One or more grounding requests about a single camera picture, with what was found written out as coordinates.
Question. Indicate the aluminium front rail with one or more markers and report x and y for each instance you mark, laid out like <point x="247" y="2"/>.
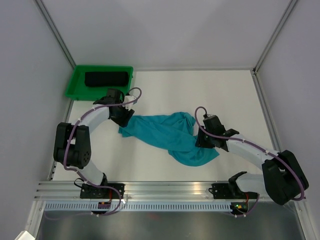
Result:
<point x="137" y="191"/>

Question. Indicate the right aluminium frame post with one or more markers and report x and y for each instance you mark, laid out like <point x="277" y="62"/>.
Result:
<point x="279" y="27"/>

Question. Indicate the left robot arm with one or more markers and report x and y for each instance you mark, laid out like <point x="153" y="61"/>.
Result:
<point x="72" y="146"/>

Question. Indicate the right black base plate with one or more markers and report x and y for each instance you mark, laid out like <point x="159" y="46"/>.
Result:
<point x="221" y="191"/>

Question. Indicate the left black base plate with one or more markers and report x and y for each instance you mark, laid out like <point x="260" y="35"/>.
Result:
<point x="91" y="192"/>

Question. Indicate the white slotted cable duct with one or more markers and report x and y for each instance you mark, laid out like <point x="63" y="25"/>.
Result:
<point x="215" y="206"/>

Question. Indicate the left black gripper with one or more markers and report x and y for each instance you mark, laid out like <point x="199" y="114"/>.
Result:
<point x="124" y="121"/>

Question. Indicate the aluminium frame post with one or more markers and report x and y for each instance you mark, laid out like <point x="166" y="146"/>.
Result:
<point x="279" y="27"/>
<point x="54" y="30"/>

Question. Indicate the rolled black t shirt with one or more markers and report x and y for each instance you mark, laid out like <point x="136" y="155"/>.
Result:
<point x="106" y="79"/>

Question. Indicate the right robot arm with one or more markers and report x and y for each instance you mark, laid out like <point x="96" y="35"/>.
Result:
<point x="281" y="177"/>

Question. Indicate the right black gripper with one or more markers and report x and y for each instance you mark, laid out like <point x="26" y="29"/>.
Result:
<point x="200" y="142"/>

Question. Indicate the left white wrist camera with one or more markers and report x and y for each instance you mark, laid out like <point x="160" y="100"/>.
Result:
<point x="129" y="101"/>

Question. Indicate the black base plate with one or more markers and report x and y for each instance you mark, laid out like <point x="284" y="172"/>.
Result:
<point x="221" y="191"/>
<point x="91" y="192"/>

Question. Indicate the green plastic tray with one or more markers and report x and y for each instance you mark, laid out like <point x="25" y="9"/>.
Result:
<point x="78" y="91"/>

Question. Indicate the left aluminium frame post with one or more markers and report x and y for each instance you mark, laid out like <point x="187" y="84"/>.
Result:
<point x="54" y="30"/>

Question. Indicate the teal t shirt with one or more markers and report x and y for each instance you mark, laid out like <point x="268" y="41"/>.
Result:
<point x="174" y="133"/>

